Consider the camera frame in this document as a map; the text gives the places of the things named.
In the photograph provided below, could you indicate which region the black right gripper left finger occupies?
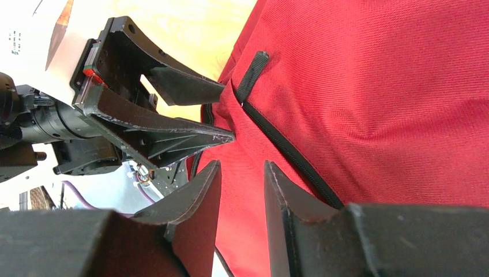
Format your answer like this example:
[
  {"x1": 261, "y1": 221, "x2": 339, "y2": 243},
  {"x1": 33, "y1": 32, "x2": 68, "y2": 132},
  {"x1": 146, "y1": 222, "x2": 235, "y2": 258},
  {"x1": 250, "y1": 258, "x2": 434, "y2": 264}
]
[{"x1": 1, "y1": 160, "x2": 221, "y2": 276}]

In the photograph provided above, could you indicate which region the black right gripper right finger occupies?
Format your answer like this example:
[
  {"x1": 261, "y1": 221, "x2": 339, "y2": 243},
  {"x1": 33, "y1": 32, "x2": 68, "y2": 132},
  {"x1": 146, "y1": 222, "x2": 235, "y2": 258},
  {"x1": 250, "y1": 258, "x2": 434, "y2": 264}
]
[{"x1": 264, "y1": 161, "x2": 488, "y2": 276}]

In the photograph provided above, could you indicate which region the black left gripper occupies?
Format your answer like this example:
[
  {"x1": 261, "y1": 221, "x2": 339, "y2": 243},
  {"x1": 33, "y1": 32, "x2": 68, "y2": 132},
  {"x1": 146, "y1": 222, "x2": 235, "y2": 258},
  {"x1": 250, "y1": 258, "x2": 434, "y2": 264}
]
[{"x1": 17, "y1": 16, "x2": 235, "y2": 176}]

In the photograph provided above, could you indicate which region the red backpack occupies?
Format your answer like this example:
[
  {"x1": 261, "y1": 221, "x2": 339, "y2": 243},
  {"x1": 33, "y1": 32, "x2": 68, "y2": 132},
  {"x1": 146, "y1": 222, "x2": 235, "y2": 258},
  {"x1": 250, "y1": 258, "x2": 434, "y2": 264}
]
[{"x1": 194, "y1": 1, "x2": 488, "y2": 276}]

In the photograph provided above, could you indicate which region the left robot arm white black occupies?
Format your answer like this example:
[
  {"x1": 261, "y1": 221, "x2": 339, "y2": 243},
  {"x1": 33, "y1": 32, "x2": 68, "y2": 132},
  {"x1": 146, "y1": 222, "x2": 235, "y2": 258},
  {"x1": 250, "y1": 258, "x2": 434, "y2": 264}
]
[{"x1": 1, "y1": 16, "x2": 235, "y2": 182}]

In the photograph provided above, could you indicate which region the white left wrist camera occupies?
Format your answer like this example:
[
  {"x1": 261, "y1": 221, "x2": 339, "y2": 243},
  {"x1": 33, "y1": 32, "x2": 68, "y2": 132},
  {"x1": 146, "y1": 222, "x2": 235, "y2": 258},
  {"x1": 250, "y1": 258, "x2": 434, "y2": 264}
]
[{"x1": 1, "y1": 0, "x2": 111, "y2": 104}]

